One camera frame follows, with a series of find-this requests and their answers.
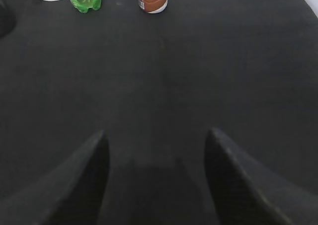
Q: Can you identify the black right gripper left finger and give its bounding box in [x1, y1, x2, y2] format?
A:
[0, 131, 110, 225]

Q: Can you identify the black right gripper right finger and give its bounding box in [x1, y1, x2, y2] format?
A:
[204, 128, 318, 225]

